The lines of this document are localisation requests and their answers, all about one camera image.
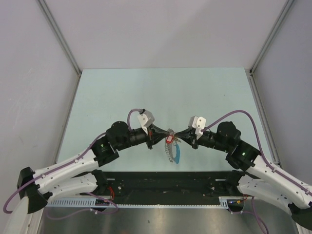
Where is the aluminium frame post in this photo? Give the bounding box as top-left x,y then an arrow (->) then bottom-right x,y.
249,0 -> 296,75
36,0 -> 82,77

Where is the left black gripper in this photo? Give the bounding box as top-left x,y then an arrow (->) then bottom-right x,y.
116,123 -> 169,150

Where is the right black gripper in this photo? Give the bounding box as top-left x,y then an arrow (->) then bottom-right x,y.
175,127 -> 231,152

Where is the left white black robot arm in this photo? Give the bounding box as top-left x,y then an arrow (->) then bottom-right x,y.
17,121 -> 170,214

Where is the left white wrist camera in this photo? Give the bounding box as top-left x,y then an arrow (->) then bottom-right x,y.
137,109 -> 155,134

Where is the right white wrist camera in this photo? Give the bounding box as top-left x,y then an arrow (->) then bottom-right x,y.
188,116 -> 207,140

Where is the left aluminium frame post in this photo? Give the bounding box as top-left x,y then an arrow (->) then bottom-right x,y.
36,0 -> 82,77

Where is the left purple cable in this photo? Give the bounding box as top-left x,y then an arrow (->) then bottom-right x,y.
3,108 -> 146,215

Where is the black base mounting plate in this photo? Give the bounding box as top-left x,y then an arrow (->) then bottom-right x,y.
48,170 -> 249,206

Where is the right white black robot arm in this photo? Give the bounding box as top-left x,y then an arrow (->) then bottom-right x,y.
176,121 -> 312,230

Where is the white slotted cable duct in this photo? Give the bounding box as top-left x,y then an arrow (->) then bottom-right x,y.
46,196 -> 244,209

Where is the right aluminium frame post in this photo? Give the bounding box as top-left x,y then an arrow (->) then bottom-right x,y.
249,0 -> 296,75

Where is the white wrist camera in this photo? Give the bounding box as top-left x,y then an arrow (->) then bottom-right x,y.
137,109 -> 155,134
188,116 -> 207,140

